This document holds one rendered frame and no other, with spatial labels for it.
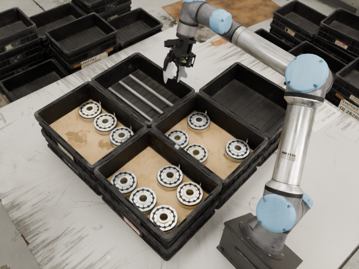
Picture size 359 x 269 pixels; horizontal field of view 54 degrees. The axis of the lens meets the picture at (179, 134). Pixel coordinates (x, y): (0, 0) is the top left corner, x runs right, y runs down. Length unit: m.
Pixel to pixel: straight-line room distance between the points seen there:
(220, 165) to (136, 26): 1.75
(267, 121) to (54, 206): 1.01
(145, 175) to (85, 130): 0.36
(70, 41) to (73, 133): 1.20
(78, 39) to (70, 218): 1.51
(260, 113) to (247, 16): 2.29
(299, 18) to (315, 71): 2.23
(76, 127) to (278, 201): 0.95
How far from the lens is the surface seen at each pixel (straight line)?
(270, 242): 1.28
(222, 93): 1.78
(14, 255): 2.36
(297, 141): 1.10
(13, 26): 2.98
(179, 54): 1.36
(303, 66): 1.10
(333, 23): 3.12
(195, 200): 1.37
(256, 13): 3.98
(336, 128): 1.98
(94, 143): 1.58
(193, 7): 1.32
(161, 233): 1.25
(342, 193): 1.75
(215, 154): 1.53
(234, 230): 1.26
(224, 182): 1.34
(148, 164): 1.49
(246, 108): 1.73
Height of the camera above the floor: 2.06
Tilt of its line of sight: 51 degrees down
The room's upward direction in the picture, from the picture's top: 3 degrees clockwise
